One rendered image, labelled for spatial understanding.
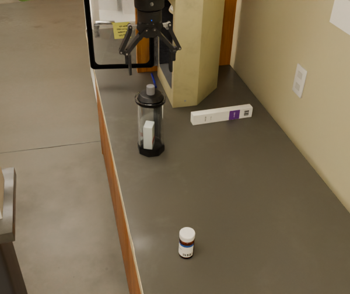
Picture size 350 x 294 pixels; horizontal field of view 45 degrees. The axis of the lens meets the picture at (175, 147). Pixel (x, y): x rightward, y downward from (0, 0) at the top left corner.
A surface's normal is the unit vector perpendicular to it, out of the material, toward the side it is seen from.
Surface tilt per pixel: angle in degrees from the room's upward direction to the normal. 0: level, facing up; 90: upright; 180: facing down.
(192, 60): 90
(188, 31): 90
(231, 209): 0
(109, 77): 0
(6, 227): 0
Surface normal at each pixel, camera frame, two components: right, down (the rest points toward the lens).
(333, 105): -0.97, 0.12
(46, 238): 0.03, -0.81
